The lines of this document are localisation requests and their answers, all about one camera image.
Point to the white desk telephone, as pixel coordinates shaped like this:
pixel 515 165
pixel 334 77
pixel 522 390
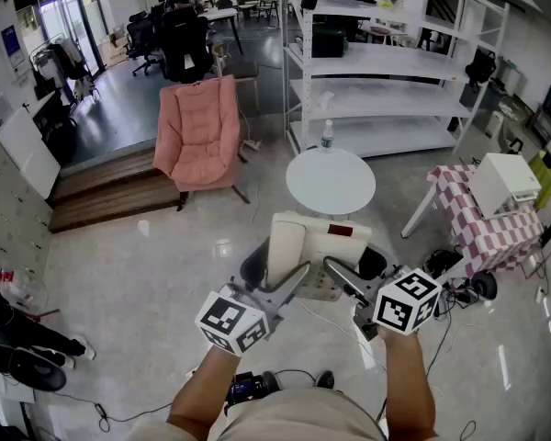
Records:
pixel 321 246

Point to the red metal stand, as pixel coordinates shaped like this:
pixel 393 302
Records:
pixel 41 314

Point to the white board panel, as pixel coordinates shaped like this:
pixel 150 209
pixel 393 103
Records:
pixel 27 154

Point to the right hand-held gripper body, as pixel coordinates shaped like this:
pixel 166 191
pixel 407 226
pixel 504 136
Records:
pixel 406 303

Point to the white metal shelf rack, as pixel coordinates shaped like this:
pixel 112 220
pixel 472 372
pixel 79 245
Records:
pixel 376 62

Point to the person's right black shoe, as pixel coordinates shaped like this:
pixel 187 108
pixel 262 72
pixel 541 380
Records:
pixel 325 378

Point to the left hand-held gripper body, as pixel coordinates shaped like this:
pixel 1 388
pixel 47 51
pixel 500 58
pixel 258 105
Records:
pixel 232 322

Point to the pink padded armchair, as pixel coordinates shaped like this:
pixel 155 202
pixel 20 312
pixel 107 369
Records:
pixel 202 145

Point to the black box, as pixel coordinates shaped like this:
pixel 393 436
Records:
pixel 328 41

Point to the white box appliance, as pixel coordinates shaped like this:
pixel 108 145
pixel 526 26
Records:
pixel 505 182

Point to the person's left forearm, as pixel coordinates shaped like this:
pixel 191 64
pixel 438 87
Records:
pixel 202 393

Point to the white locker cabinet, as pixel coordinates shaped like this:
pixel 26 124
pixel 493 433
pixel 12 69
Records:
pixel 9 218

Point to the black office chair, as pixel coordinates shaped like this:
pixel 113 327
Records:
pixel 142 39
pixel 37 372
pixel 183 44

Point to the black waist device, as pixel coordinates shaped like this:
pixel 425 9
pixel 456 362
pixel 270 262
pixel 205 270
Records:
pixel 245 386

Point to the person's black shoe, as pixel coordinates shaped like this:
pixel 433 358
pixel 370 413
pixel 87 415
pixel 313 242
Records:
pixel 325 378
pixel 271 380

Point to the white desk with black legs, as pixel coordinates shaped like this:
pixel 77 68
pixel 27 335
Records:
pixel 220 14

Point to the clothes rack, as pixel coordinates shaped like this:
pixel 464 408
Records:
pixel 64 58

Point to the person's beige shirt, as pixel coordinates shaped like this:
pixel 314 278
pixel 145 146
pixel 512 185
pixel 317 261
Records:
pixel 294 416

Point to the pink checkered cloth table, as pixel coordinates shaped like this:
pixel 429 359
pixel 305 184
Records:
pixel 486 241

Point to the round white table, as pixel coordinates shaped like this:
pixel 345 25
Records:
pixel 330 182

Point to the clear plastic water bottle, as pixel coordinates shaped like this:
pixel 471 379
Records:
pixel 327 136

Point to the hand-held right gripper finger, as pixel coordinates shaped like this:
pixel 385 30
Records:
pixel 375 264
pixel 351 280

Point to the black bag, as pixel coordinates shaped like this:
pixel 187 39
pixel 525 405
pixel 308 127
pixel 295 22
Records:
pixel 481 67

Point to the brown wooden step platform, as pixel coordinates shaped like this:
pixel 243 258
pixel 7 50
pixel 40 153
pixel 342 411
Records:
pixel 110 191

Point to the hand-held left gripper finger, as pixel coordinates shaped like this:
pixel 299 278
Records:
pixel 287 290
pixel 255 269

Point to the person's left black shoe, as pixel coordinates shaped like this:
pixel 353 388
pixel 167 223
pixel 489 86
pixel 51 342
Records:
pixel 271 380

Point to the white power strip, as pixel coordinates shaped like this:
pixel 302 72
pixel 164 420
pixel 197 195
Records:
pixel 252 144

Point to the brown wooden chair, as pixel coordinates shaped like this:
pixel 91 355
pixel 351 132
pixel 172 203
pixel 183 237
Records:
pixel 241 69

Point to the person's right forearm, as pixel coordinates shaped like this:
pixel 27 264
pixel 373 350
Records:
pixel 406 384

